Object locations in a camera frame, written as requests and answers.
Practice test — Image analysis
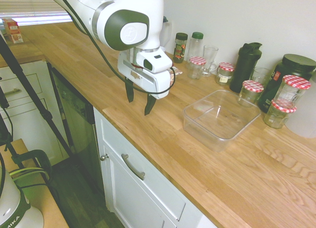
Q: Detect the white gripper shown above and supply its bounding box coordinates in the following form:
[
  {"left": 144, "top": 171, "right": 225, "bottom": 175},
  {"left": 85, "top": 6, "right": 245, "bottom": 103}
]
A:
[{"left": 117, "top": 51, "right": 174, "bottom": 116}]

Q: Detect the white robot base with lettering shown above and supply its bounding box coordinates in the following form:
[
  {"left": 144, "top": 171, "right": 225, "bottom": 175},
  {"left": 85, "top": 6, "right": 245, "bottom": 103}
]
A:
[{"left": 0, "top": 163, "right": 44, "bottom": 228}]

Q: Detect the clear square plastic container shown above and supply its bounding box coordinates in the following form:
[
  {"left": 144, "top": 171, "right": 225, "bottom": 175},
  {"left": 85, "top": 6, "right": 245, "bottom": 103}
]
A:
[{"left": 183, "top": 89, "right": 262, "bottom": 153}]

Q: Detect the spice jar dark lid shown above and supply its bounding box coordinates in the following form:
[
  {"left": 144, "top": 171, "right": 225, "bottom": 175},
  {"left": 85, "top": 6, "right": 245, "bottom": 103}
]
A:
[{"left": 172, "top": 32, "right": 189, "bottom": 64}]

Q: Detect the empty jar red gingham lid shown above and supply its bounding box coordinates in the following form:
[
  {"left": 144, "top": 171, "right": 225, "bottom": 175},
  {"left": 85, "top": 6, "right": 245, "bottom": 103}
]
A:
[
  {"left": 187, "top": 56, "right": 207, "bottom": 80},
  {"left": 273, "top": 75, "right": 312, "bottom": 109},
  {"left": 237, "top": 80, "right": 264, "bottom": 108}
]

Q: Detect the dark front dishwasher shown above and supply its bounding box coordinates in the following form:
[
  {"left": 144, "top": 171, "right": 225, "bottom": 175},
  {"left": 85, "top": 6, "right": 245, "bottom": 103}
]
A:
[{"left": 48, "top": 62, "right": 106, "bottom": 196}]

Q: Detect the clear bottle green lid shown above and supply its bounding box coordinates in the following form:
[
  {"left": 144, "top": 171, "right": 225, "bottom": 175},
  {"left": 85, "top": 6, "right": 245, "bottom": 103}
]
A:
[{"left": 188, "top": 32, "right": 204, "bottom": 60}]

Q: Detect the tall glass mug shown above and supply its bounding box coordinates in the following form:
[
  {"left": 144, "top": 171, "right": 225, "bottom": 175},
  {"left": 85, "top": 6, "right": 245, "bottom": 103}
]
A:
[{"left": 200, "top": 44, "right": 219, "bottom": 77}]

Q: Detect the labelled jar red gingham lid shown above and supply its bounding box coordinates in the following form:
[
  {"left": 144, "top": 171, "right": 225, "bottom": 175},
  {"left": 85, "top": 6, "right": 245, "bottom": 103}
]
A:
[{"left": 216, "top": 62, "right": 235, "bottom": 86}]

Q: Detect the black shaker bottle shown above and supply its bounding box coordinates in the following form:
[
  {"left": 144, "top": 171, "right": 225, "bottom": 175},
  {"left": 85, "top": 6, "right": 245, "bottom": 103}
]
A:
[{"left": 229, "top": 42, "right": 263, "bottom": 93}]

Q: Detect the black screw clamp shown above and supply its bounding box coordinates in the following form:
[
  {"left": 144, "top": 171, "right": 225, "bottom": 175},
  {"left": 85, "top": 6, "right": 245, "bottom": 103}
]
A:
[{"left": 12, "top": 150, "right": 52, "bottom": 179}]

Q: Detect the clear drinking glass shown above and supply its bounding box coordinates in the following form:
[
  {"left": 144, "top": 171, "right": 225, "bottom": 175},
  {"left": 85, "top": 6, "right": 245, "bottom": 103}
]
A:
[{"left": 250, "top": 67, "right": 272, "bottom": 89}]

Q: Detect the faceted jar red gingham lid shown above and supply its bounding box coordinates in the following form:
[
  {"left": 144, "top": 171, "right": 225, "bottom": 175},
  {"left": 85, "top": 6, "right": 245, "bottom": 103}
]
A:
[{"left": 263, "top": 100, "right": 297, "bottom": 129}]

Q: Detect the red cardboard food box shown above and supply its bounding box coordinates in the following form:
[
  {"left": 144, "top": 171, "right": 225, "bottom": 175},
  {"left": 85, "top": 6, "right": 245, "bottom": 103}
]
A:
[{"left": 1, "top": 18, "right": 24, "bottom": 44}]

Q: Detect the white window blind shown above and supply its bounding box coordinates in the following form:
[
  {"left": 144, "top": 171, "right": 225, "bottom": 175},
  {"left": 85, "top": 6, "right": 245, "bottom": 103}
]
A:
[{"left": 0, "top": 0, "right": 72, "bottom": 19}]

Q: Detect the black protein powder tub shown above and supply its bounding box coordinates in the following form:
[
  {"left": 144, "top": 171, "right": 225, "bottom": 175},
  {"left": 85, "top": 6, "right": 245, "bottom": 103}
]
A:
[{"left": 258, "top": 53, "right": 316, "bottom": 114}]

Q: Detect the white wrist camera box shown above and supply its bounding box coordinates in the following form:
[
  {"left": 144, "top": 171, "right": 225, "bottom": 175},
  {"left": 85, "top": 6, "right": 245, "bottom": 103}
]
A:
[{"left": 135, "top": 51, "right": 173, "bottom": 74}]

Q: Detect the long silver drawer handle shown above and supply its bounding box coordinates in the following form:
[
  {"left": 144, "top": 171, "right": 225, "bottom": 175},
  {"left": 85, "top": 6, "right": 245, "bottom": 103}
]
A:
[{"left": 120, "top": 153, "right": 146, "bottom": 181}]

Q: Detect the black camera tripod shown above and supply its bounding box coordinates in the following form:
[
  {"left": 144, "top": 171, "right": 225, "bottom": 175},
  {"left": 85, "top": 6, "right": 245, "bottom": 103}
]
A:
[{"left": 0, "top": 34, "right": 76, "bottom": 169}]

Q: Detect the white cabinet with long handle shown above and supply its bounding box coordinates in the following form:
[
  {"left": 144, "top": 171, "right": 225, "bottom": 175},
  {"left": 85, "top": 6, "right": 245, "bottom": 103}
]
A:
[{"left": 93, "top": 107, "right": 218, "bottom": 228}]

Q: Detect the white cabinet with brass handle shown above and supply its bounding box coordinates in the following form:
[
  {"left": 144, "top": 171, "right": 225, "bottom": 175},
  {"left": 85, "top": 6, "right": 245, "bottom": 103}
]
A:
[{"left": 0, "top": 60, "right": 70, "bottom": 164}]

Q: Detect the brass drawer handle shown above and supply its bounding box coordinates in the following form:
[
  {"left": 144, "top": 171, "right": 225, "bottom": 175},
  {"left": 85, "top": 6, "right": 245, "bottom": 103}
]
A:
[{"left": 2, "top": 88, "right": 22, "bottom": 97}]

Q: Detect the pale thin cable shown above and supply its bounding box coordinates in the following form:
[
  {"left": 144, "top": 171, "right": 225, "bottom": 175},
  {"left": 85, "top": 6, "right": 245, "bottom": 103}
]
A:
[{"left": 9, "top": 167, "right": 50, "bottom": 189}]

